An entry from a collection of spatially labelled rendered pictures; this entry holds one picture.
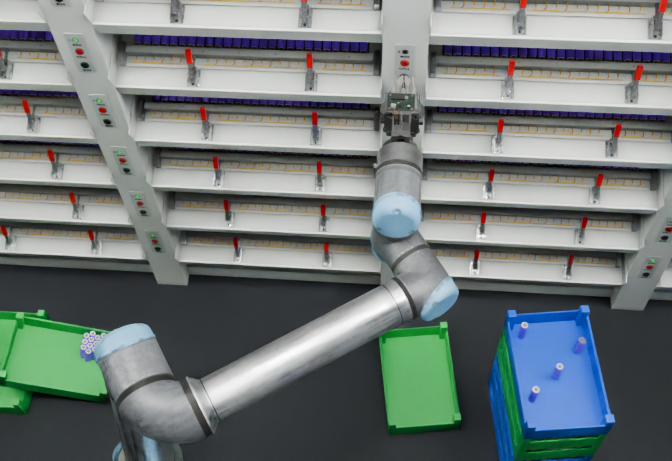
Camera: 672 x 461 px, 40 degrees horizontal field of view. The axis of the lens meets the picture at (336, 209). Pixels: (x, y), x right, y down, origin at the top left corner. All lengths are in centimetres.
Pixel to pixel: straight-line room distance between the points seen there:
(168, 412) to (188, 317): 119
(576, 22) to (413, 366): 122
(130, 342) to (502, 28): 95
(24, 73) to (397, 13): 88
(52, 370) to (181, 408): 119
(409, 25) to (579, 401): 101
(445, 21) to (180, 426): 94
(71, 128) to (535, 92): 112
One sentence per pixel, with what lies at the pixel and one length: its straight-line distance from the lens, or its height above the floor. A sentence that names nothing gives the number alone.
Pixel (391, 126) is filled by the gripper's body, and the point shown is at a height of 105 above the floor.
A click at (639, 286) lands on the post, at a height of 15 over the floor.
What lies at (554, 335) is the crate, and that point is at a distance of 237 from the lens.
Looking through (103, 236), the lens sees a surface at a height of 18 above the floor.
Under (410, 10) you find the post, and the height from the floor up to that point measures 122.
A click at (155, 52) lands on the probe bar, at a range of 212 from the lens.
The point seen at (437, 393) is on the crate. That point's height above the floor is 0.
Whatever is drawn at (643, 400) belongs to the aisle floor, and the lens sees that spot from 280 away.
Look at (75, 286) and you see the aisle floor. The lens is 300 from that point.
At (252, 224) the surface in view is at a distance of 256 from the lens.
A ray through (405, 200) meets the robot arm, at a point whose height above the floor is 109.
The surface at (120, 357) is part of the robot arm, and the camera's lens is 174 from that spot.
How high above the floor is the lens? 251
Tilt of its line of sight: 57 degrees down
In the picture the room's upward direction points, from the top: 4 degrees counter-clockwise
